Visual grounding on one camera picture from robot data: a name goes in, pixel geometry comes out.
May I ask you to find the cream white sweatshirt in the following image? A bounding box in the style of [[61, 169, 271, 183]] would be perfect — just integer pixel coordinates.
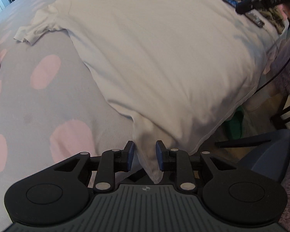
[[15, 0, 271, 183]]

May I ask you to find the grey pink-dotted bed cover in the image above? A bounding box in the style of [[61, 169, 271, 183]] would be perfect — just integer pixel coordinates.
[[0, 0, 286, 231]]

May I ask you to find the blue grey chair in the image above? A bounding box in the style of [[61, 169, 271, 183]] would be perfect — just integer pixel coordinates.
[[214, 96, 290, 182]]

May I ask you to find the black smartphone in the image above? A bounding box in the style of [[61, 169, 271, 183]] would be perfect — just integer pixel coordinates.
[[222, 0, 264, 28]]

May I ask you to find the black cable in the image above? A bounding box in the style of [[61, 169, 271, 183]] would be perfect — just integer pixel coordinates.
[[252, 45, 290, 99]]

